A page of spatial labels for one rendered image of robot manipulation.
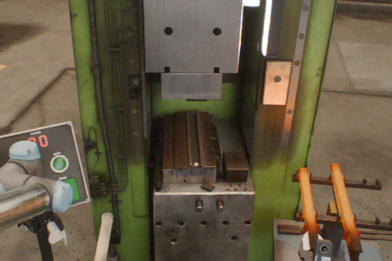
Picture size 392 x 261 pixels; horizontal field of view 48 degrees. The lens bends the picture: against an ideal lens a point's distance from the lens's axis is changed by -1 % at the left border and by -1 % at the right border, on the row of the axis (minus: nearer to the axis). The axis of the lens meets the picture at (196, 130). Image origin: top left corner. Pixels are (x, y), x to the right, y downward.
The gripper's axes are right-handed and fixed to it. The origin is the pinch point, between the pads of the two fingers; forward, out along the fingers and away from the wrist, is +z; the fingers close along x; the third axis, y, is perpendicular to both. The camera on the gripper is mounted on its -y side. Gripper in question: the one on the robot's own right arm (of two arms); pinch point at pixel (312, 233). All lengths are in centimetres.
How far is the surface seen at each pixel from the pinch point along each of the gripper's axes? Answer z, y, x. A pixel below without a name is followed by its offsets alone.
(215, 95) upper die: 31, -28, -33
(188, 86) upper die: 29, -32, -42
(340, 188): 22.5, -0.9, 11.9
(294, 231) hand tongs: 26.6, 25.1, 0.0
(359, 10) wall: 618, 94, 153
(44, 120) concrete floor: 213, 100, -193
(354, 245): -5.3, -1.9, 11.2
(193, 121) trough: 64, 2, -44
